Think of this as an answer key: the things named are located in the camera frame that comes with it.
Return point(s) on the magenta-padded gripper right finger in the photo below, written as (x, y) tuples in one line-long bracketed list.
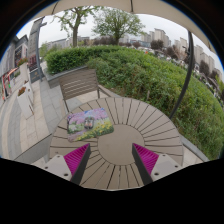
[(164, 166)]

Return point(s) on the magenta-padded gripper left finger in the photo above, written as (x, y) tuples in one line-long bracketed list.
[(60, 166)]

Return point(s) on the white planter box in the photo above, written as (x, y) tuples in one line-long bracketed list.
[(25, 103)]

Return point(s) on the brown slatted chair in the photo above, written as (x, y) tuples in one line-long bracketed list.
[(78, 83)]

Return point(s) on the green hedge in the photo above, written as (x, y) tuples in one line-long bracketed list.
[(143, 80)]

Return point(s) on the dark curved parasol pole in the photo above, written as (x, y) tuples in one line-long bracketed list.
[(188, 73)]

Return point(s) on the tall white flower planter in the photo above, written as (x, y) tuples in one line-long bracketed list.
[(23, 71)]

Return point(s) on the far apartment buildings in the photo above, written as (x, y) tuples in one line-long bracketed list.
[(200, 55)]

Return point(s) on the grey shop building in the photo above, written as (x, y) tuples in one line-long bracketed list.
[(10, 56)]

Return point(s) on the grey sign pylon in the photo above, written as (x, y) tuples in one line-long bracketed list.
[(35, 43)]

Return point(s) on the slim sparse tree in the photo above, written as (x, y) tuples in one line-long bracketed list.
[(75, 30)]

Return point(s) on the round crowned tree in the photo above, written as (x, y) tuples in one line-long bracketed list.
[(116, 23)]

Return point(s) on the beige parasol canopy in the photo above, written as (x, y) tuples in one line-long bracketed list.
[(150, 6)]

